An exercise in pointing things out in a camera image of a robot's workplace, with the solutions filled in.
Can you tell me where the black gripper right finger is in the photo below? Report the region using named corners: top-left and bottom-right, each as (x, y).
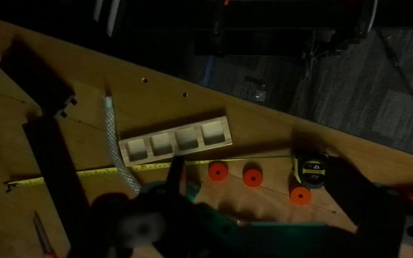
top-left (329, 157), bottom-right (413, 258)

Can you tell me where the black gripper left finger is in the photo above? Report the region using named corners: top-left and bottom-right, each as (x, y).
top-left (72, 155), bottom-right (227, 258)

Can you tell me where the yellow black tape measure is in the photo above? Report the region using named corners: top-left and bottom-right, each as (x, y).
top-left (5, 151), bottom-right (332, 194)

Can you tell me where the black rectangular block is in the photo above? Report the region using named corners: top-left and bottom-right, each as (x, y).
top-left (0, 39), bottom-right (78, 119)

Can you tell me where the orange ring token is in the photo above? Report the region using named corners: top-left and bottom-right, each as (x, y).
top-left (243, 167), bottom-right (266, 190)
top-left (209, 161), bottom-right (231, 184)
top-left (290, 185), bottom-right (313, 208)

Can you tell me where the white braided rope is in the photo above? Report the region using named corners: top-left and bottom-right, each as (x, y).
top-left (102, 94), bottom-right (144, 195)

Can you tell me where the red handled blade tool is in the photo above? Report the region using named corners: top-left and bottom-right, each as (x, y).
top-left (32, 211), bottom-right (59, 258)

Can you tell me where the black metal rail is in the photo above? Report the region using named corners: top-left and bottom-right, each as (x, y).
top-left (22, 116), bottom-right (95, 243)

